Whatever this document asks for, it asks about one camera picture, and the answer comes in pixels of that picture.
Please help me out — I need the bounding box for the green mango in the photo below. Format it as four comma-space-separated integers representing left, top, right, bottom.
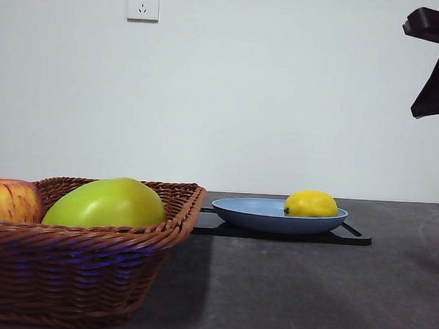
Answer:
41, 172, 170, 233

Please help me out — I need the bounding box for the blue round plate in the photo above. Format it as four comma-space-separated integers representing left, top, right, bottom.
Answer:
210, 195, 350, 238

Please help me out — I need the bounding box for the red yellow apple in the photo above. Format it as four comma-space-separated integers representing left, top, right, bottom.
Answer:
0, 177, 49, 225

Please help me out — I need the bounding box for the white wall power outlet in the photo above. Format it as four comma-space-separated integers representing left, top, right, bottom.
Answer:
126, 0, 161, 24

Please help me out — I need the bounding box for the brown woven wicker basket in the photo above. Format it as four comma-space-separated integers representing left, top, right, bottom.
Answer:
0, 171, 209, 329

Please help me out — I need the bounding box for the yellow lemon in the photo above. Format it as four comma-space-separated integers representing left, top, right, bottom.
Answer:
283, 188, 340, 220

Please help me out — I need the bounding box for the black flat rectangular tray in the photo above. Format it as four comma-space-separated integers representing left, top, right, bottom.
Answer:
191, 206, 375, 247

